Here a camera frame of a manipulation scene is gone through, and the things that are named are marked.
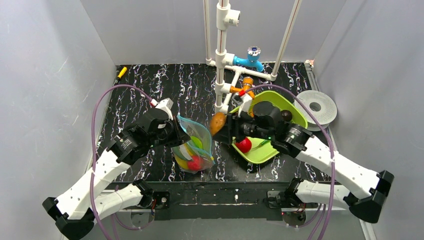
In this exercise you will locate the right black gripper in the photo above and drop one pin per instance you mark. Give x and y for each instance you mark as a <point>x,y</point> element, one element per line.
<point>234,127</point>

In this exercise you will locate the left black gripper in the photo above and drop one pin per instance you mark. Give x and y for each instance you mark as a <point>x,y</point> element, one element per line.
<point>179,133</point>

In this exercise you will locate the red toy apple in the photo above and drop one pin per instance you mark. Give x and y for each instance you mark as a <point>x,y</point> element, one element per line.
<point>244,146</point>

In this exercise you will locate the clear zip top bag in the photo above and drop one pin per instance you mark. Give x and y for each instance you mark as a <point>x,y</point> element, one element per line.
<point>193,128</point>

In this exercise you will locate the brown orange toy potato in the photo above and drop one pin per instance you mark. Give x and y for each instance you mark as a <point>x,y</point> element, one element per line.
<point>217,122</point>

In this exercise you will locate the red toy strawberry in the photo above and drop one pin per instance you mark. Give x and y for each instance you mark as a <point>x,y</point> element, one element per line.
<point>195,164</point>

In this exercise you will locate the green toy bean pod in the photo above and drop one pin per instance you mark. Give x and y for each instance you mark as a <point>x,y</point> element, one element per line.
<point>205,155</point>

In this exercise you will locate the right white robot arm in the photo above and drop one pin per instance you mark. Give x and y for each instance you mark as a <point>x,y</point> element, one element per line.
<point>360,190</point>

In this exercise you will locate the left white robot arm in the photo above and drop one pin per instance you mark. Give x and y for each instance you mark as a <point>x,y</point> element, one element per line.
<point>83,205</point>

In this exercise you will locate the thin green toy bean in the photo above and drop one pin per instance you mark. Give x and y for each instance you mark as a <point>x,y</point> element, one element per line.
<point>260,144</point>

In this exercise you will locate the dark purple toy plum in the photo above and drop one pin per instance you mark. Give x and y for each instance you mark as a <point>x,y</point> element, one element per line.
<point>287,115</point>

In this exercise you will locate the green plastic basket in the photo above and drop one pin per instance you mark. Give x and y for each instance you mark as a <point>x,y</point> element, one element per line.
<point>266,152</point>

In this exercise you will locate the orange faucet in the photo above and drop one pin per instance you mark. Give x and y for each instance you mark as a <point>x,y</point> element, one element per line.
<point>247,83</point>

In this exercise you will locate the white filament spool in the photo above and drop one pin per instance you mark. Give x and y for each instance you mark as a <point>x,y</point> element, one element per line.
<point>322,107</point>

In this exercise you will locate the yellow screwdriver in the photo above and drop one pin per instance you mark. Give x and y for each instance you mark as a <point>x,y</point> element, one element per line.
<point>122,72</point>

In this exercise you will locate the blue faucet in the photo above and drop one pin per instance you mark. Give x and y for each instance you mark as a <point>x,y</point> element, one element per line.
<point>252,60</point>

